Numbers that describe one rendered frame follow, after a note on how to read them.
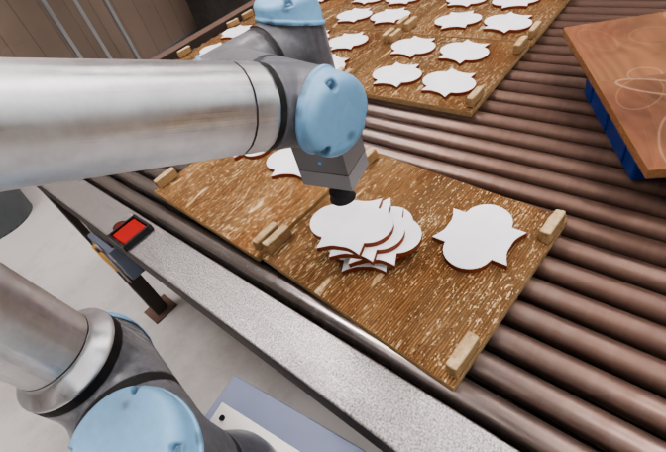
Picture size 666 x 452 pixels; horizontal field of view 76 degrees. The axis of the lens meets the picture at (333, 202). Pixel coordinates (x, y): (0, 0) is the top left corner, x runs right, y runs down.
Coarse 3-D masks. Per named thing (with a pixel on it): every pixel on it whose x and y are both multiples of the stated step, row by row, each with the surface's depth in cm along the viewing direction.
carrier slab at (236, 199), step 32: (224, 160) 107; (256, 160) 104; (160, 192) 103; (192, 192) 100; (224, 192) 97; (256, 192) 94; (288, 192) 92; (320, 192) 89; (224, 224) 89; (256, 224) 87; (288, 224) 84; (256, 256) 80
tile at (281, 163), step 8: (280, 152) 102; (288, 152) 101; (272, 160) 100; (280, 160) 99; (288, 160) 99; (272, 168) 98; (280, 168) 97; (288, 168) 96; (296, 168) 96; (272, 176) 96; (280, 176) 96; (288, 176) 96; (296, 176) 94
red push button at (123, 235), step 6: (132, 222) 98; (138, 222) 98; (126, 228) 97; (132, 228) 97; (138, 228) 96; (114, 234) 96; (120, 234) 96; (126, 234) 95; (132, 234) 95; (120, 240) 94; (126, 240) 94
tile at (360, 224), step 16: (336, 208) 76; (352, 208) 75; (368, 208) 74; (320, 224) 74; (336, 224) 73; (352, 224) 72; (368, 224) 71; (384, 224) 70; (320, 240) 71; (336, 240) 70; (352, 240) 69; (368, 240) 69; (384, 240) 69
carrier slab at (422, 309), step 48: (384, 192) 85; (432, 192) 82; (480, 192) 79; (288, 240) 81; (528, 240) 68; (336, 288) 70; (384, 288) 68; (432, 288) 66; (480, 288) 64; (384, 336) 62; (432, 336) 60; (480, 336) 59
